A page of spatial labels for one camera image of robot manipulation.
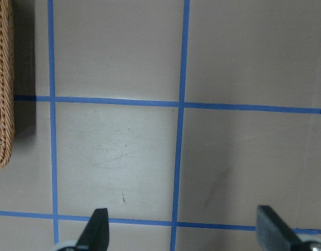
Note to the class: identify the brown wicker basket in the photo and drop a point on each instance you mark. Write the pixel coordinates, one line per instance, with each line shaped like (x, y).
(7, 125)

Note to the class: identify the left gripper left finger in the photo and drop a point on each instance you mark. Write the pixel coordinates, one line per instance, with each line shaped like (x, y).
(95, 236)

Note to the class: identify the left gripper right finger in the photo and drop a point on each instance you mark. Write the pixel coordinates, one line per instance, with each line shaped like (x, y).
(272, 232)

